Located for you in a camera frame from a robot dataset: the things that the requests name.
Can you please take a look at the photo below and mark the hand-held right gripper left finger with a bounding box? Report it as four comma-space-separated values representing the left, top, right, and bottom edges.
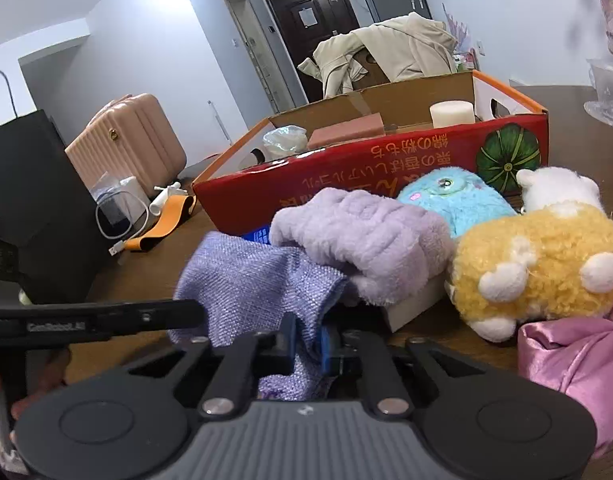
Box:
129, 312, 298, 418

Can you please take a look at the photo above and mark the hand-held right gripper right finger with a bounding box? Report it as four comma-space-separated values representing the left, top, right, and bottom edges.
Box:
320, 317, 487, 418

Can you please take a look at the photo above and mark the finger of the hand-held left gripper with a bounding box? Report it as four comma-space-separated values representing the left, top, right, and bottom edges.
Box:
94, 300, 206, 337

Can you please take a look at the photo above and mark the purple woven cloth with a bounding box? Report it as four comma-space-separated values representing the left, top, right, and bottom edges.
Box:
174, 232, 349, 403

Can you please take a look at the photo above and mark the white foam block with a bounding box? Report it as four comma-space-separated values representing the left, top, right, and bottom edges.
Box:
385, 280, 449, 333

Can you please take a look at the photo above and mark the lilac fluffy cloth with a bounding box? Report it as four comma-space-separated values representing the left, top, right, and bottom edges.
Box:
269, 187, 454, 308

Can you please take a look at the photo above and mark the red cardboard box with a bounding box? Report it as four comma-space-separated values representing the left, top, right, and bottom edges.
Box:
191, 70, 549, 238

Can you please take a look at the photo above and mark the light blue plush toy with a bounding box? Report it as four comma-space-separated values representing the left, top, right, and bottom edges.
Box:
396, 167, 519, 241

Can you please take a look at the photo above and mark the pink satin bag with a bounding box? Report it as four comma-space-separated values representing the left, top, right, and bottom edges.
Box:
516, 295, 613, 461

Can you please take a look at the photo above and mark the person's left hand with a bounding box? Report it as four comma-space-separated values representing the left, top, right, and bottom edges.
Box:
0, 352, 70, 421

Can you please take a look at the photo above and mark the orange band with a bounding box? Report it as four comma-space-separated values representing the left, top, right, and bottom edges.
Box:
124, 195, 197, 252

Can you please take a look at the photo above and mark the blue packet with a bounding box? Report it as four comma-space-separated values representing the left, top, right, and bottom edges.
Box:
241, 225, 273, 246

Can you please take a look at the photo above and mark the white tube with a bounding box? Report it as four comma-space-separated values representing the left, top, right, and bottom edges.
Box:
149, 185, 183, 213

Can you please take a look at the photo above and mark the white charger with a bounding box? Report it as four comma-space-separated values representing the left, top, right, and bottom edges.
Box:
94, 175, 150, 233

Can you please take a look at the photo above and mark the black paper bag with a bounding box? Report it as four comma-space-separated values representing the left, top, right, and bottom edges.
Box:
0, 70, 112, 306

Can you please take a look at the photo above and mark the pink suitcase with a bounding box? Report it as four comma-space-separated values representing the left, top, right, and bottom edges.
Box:
65, 92, 187, 198

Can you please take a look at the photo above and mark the clear crumpled plastic wad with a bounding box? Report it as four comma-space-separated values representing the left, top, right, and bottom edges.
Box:
262, 125, 308, 161

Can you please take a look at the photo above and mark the pink sponge block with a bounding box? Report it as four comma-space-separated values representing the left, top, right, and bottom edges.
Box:
307, 114, 387, 151

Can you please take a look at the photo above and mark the white foam cylinder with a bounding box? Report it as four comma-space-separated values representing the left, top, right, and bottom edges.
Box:
429, 100, 475, 129

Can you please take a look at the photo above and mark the wooden chair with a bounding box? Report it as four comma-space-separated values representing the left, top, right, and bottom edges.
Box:
349, 49, 393, 88

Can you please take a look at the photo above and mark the pale interior door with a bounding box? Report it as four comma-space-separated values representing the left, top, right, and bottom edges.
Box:
220, 0, 298, 115

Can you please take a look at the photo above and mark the dark entrance door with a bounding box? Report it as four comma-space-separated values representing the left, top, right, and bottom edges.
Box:
264, 0, 363, 108

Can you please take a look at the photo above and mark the beige coat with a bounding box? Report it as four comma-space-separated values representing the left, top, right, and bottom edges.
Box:
297, 12, 459, 98

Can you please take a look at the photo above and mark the purple wrapped bouquet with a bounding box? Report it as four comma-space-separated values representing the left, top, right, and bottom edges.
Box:
442, 4, 481, 72

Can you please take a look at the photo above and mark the clear glass bowl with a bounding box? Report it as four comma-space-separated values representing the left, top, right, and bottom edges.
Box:
583, 57, 613, 132

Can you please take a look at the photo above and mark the white cable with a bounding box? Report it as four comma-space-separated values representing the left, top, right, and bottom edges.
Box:
97, 192, 153, 257

